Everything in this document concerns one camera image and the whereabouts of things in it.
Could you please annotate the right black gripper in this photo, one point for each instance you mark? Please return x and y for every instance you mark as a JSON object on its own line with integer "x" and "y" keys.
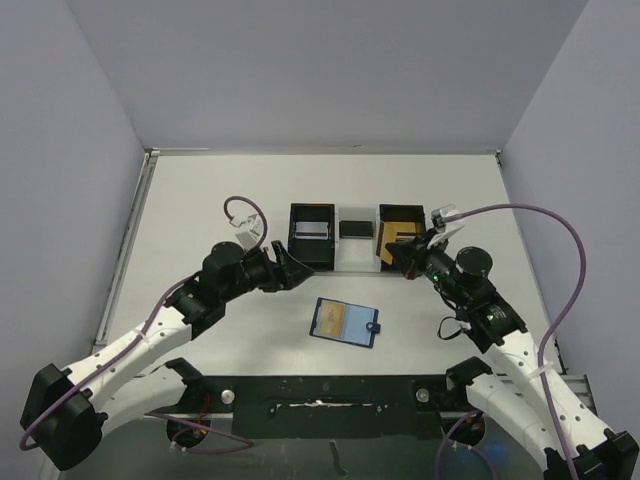
{"x": 417, "y": 256}

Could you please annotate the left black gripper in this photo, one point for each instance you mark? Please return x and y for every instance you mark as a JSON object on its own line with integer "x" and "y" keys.
{"x": 276, "y": 267}

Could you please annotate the black white card tray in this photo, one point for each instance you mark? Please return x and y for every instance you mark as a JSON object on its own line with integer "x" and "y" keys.
{"x": 353, "y": 243}

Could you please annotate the blue leather card holder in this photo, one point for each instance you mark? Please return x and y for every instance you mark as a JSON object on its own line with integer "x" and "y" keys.
{"x": 360, "y": 324}

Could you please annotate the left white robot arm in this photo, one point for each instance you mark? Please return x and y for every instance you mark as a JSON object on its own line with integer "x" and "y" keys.
{"x": 63, "y": 413}

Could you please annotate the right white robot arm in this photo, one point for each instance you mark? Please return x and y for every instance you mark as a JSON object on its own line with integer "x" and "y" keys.
{"x": 526, "y": 397}

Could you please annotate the silver credit card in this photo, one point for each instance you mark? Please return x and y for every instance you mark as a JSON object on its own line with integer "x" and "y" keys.
{"x": 311, "y": 230}

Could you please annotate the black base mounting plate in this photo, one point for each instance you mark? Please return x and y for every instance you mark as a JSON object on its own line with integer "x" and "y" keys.
{"x": 327, "y": 407}

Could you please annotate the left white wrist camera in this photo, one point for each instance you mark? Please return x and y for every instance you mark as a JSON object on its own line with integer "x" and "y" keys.
{"x": 249, "y": 230}

